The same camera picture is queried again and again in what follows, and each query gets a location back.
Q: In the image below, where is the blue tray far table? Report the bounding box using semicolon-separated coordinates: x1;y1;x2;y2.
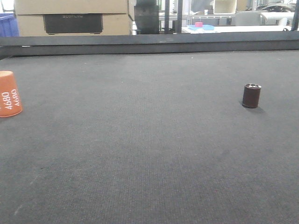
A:
187;24;214;31

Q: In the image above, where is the brown cylindrical capacitor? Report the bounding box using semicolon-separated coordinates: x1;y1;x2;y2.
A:
242;84;261;108

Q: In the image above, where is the pink cup far table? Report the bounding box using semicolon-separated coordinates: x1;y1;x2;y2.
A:
194;22;203;28

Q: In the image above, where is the blue crate far left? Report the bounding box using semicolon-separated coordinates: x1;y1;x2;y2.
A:
0;13;19;37

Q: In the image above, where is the large cardboard box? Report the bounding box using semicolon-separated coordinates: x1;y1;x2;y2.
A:
14;0;135;36

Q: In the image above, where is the orange upturned plastic cup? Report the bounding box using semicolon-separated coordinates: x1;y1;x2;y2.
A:
0;70;23;118

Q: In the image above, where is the black barrel in background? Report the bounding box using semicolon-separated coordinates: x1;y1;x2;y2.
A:
134;0;159;35

